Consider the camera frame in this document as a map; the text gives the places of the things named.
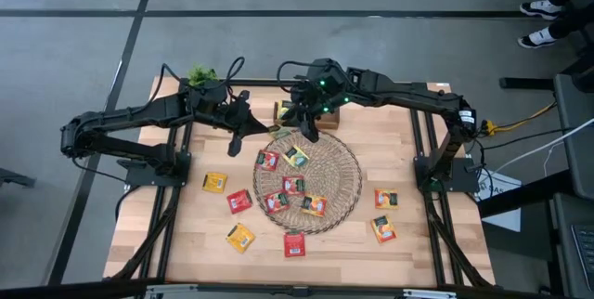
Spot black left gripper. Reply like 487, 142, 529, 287
211, 88, 279, 137

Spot black power cable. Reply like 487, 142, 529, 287
71, 155, 140, 224
463, 126, 565, 151

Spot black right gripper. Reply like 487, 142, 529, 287
281, 85, 326, 123

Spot dark metal floor foot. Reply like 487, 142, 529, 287
0, 167, 37, 189

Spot tan gold tea packet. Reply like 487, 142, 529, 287
201, 172, 228, 194

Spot red silver foil tea packet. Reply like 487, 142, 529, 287
281, 175, 306, 197

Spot black computer keyboard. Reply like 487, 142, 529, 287
570, 223, 594, 289

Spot black cable bundle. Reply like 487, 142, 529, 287
424, 194, 494, 289
112, 186, 183, 282

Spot yellow power cord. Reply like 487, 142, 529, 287
484, 100, 558, 137

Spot brown wooden box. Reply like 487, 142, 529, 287
272, 98, 342, 131

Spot small red tea packet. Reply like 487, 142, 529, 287
254, 149, 281, 173

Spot office chair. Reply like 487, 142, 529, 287
569, 50, 594, 94

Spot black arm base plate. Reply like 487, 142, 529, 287
124, 150, 192, 188
414, 155, 480, 193

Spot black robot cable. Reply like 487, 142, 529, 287
277, 59, 322, 95
148, 56, 246, 105

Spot white cable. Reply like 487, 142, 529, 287
491, 116, 594, 176

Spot red orange foil tea packet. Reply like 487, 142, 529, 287
300, 194, 329, 218

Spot person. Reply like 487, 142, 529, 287
517, 0, 594, 50

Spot round woven straw placemat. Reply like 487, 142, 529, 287
252, 129, 364, 236

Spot white paper sign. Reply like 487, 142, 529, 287
477, 168, 524, 233

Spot yellow barcode tea packet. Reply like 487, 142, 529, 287
225, 222, 257, 254

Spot long red tea packet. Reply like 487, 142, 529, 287
226, 188, 254, 215

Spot black rig crossbar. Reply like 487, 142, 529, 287
0, 279, 594, 299

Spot dark grey desk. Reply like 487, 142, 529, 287
549, 192, 594, 299
553, 73, 594, 201

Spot black rig post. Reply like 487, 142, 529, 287
499, 77, 557, 91

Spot green potted plant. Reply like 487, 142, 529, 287
187, 63, 219, 87

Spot black desk support bar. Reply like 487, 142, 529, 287
476, 168, 575, 219

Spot dark red foil tea packet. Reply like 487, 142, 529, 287
263, 190, 291, 215

